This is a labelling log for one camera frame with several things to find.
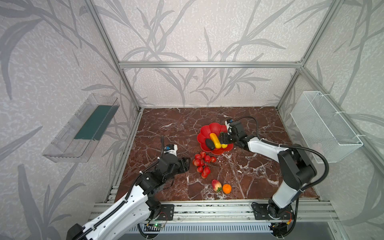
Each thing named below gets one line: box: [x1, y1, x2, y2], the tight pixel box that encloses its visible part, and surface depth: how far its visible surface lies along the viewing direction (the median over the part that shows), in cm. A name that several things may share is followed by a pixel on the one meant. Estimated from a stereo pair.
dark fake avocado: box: [205, 138, 215, 150], surface depth 97 cm
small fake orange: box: [222, 183, 232, 194], surface depth 80 cm
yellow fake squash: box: [209, 132, 222, 149], surface depth 98 cm
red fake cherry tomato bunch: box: [192, 151, 216, 179], surface depth 88 cm
